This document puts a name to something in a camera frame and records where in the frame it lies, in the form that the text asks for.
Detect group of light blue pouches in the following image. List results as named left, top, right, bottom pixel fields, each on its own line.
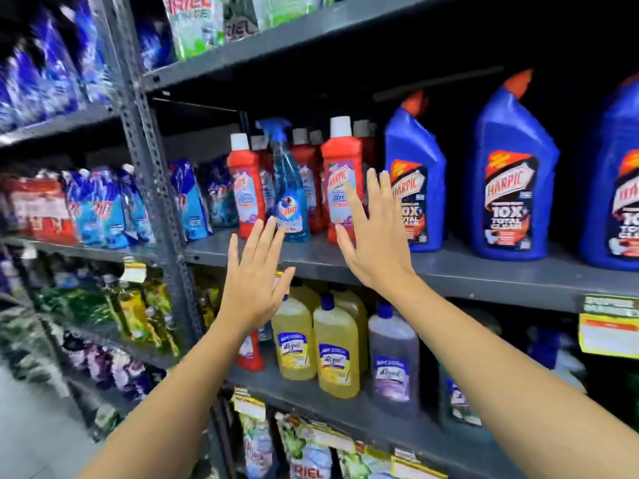
left=61, top=164, right=156, bottom=250

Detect person's right hand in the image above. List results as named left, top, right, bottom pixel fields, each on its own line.
left=335, top=168, right=416, bottom=293

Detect dark blue pouch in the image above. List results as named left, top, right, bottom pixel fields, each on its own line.
left=137, top=17, right=174, bottom=71

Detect large yellow green price tag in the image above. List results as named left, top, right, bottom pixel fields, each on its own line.
left=578, top=293, right=639, bottom=360

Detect group of yellow-green bottles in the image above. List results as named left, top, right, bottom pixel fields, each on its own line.
left=101, top=273, right=179, bottom=357

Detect grey metal shelf rack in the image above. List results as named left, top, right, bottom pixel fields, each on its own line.
left=0, top=0, right=639, bottom=479

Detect group of green packets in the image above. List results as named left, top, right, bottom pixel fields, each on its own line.
left=36, top=285, right=116, bottom=326

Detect small red bottle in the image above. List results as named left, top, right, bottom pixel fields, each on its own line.
left=236, top=329, right=266, bottom=373

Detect row of red cleaner bottles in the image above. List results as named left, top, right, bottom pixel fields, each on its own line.
left=227, top=116, right=377, bottom=245

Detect blue toilet cleaner bottle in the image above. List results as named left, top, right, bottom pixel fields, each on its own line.
left=384, top=90, right=447, bottom=253
left=579, top=74, right=639, bottom=272
left=471, top=69, right=561, bottom=261

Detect blue glass cleaner spray bottle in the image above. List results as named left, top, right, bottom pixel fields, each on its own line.
left=257, top=118, right=311, bottom=244

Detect blue white pouch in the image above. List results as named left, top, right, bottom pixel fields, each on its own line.
left=527, top=328, right=588, bottom=392

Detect white green detergent bag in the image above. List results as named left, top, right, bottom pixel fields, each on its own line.
left=223, top=0, right=261, bottom=43
left=161, top=0, right=226, bottom=61
left=250, top=0, right=321, bottom=31

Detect dark purple-label bottle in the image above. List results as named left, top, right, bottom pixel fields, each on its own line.
left=438, top=361, right=483, bottom=427

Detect white floral detergent pouch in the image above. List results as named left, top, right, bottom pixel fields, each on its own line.
left=338, top=443, right=393, bottom=479
left=239, top=413, right=276, bottom=479
left=276, top=413, right=334, bottom=479

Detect row of dark blue pouches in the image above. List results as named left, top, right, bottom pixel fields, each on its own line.
left=0, top=0, right=114, bottom=133

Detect stack of red packets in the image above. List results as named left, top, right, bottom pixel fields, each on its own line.
left=0, top=170, right=80, bottom=246

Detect yellow floor cleaner bottle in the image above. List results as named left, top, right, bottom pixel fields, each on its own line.
left=271, top=293, right=317, bottom=381
left=313, top=293, right=360, bottom=399
left=289, top=278, right=321, bottom=315
left=330, top=283, right=369, bottom=376

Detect person's right forearm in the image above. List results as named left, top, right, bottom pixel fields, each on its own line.
left=377, top=274, right=639, bottom=479

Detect person's left hand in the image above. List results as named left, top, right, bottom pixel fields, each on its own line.
left=218, top=217, right=296, bottom=338

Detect blue refill pouch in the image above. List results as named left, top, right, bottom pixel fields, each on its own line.
left=201, top=156, right=239, bottom=228
left=169, top=160, right=213, bottom=242

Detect purple floor cleaner bottle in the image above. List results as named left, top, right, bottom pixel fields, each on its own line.
left=368, top=301, right=420, bottom=415

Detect group of purple pouches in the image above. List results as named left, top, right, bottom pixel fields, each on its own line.
left=61, top=333, right=166, bottom=400

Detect person's left forearm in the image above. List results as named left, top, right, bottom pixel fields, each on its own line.
left=79, top=321, right=273, bottom=479

